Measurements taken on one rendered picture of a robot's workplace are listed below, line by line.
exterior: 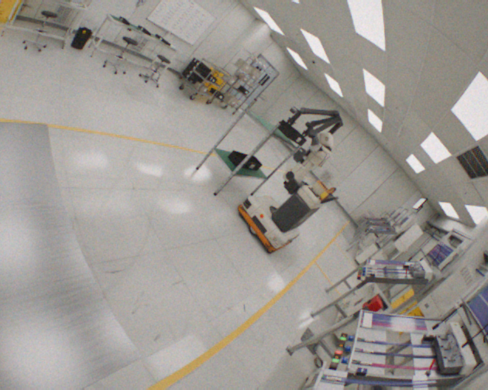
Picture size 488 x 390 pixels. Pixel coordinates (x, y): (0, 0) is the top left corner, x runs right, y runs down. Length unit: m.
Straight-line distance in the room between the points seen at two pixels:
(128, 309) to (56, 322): 0.98
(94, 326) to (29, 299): 0.13
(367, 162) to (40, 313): 9.79
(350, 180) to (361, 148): 1.38
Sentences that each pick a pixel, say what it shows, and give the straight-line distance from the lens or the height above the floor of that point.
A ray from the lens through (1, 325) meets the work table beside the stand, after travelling 0.46.
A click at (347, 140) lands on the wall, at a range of 9.99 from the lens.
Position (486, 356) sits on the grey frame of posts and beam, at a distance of 1.41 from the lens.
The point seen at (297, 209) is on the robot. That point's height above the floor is 0.58.
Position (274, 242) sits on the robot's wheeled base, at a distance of 2.56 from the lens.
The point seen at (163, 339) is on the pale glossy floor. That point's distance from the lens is 1.43.
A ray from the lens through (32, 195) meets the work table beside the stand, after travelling 0.60.
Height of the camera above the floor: 1.24
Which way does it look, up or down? 22 degrees down
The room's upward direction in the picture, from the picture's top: 44 degrees clockwise
